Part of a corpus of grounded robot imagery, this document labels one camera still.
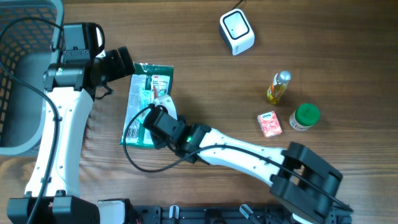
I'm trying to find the red white tube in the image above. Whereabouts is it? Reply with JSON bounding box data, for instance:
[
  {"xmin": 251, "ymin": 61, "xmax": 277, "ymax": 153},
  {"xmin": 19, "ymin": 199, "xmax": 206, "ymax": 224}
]
[{"xmin": 152, "ymin": 85, "xmax": 158, "ymax": 99}]

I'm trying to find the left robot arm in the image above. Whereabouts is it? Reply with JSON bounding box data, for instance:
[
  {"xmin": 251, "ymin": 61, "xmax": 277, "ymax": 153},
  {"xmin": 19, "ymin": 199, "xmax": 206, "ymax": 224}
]
[{"xmin": 7, "ymin": 22, "xmax": 136, "ymax": 223}]

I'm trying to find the black right camera cable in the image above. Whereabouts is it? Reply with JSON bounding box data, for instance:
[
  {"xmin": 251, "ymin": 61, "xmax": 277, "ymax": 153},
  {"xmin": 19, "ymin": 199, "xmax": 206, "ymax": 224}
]
[{"xmin": 122, "ymin": 104, "xmax": 354, "ymax": 214}]

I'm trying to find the dark grey mesh basket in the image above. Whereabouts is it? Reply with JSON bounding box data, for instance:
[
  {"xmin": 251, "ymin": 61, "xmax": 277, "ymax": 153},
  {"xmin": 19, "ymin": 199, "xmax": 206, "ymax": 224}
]
[{"xmin": 1, "ymin": 0, "xmax": 64, "ymax": 157}]

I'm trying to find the black camera cable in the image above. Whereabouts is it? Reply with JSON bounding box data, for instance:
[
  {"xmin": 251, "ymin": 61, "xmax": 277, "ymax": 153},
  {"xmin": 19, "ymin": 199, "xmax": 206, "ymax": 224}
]
[
  {"xmin": 0, "ymin": 16, "xmax": 65, "ymax": 224},
  {"xmin": 122, "ymin": 104, "xmax": 354, "ymax": 214}
]

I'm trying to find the black left camera cable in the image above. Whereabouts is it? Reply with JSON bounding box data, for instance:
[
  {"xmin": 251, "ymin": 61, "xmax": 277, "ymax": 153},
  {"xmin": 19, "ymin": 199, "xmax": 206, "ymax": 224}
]
[{"xmin": 0, "ymin": 16, "xmax": 65, "ymax": 224}]

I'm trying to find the green lid jar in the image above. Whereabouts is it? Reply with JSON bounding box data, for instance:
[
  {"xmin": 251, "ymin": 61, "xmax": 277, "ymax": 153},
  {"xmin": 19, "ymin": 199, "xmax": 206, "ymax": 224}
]
[{"xmin": 289, "ymin": 103, "xmax": 320, "ymax": 131}]

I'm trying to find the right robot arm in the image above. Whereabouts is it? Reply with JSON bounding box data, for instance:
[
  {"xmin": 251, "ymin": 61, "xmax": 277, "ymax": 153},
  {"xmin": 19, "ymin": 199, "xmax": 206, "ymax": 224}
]
[{"xmin": 143, "ymin": 106, "xmax": 343, "ymax": 223}]

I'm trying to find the small yellow bottle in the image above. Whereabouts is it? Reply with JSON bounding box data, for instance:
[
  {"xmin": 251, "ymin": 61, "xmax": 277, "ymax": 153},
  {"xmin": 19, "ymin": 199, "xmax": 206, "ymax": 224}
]
[{"xmin": 266, "ymin": 71, "xmax": 292, "ymax": 105}]

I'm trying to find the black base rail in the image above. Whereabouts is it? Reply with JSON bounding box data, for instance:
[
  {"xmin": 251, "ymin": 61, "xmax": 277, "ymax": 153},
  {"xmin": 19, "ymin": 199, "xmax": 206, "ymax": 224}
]
[{"xmin": 124, "ymin": 203, "xmax": 352, "ymax": 224}]

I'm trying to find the green package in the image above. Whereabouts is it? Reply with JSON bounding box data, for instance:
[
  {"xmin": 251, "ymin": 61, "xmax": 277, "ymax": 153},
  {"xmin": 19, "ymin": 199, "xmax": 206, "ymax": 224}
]
[{"xmin": 120, "ymin": 63, "xmax": 174, "ymax": 148}]

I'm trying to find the white barcode scanner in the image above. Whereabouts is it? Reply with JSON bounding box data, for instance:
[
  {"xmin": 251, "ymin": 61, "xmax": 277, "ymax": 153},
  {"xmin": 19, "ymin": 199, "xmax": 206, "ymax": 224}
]
[{"xmin": 219, "ymin": 9, "xmax": 255, "ymax": 56}]

